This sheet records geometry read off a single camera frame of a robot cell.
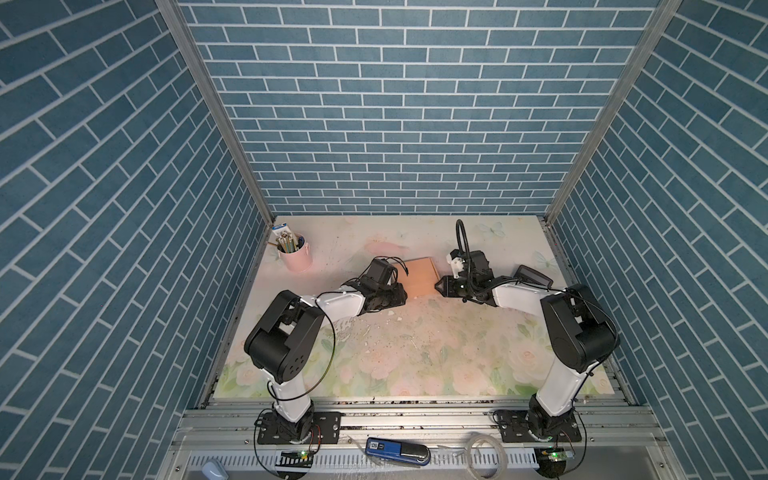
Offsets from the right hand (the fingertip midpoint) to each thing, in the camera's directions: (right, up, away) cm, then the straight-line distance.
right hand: (437, 282), depth 97 cm
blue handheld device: (-12, -34, -30) cm, 47 cm away
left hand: (-11, -4, -3) cm, 12 cm away
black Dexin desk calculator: (+32, +2, +5) cm, 33 cm away
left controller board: (-38, -42, -25) cm, 62 cm away
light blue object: (-55, -38, -30) cm, 73 cm away
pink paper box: (-5, +2, 0) cm, 5 cm away
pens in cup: (-47, +12, -5) cm, 49 cm away
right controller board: (+25, -40, -25) cm, 53 cm away
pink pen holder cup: (-47, +7, +5) cm, 47 cm away
